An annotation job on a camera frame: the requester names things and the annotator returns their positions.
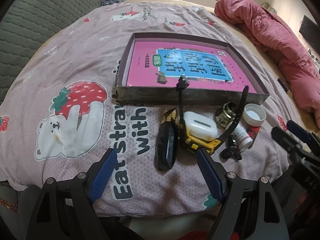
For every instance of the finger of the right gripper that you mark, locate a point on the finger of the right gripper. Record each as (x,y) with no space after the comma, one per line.
(283,139)
(298,131)

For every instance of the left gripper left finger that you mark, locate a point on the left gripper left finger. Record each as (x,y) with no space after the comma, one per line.
(64,209)

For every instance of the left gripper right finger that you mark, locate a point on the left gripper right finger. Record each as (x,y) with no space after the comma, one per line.
(249,209)

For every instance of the red lighter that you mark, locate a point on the red lighter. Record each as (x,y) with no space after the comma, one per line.
(253,132)

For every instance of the white plastic bottle cap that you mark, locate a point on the white plastic bottle cap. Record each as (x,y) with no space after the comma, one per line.
(254,115)

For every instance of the white medicine bottle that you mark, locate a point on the white medicine bottle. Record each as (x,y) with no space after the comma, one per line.
(243,140)

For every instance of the small black clip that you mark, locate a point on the small black clip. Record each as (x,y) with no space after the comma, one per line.
(231,150)

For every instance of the brass metal fitting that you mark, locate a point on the brass metal fitting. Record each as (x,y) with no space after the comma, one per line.
(226,114)

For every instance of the white earbuds case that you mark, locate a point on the white earbuds case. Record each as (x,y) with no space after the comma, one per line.
(200,126)

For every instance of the crumpled pink duvet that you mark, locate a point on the crumpled pink duvet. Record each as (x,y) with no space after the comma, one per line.
(274,37)

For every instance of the shallow grey cardboard box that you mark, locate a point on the shallow grey cardboard box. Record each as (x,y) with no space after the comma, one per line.
(192,96)

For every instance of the black television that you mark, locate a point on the black television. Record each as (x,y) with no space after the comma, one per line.
(310,32)

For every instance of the pink and blue book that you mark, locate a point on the pink and blue book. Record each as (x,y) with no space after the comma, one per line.
(161,63)

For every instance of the grey quilted headboard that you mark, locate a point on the grey quilted headboard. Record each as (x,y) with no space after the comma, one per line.
(28,24)

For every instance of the blue patterned cloth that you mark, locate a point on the blue patterned cloth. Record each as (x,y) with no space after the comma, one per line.
(110,2)

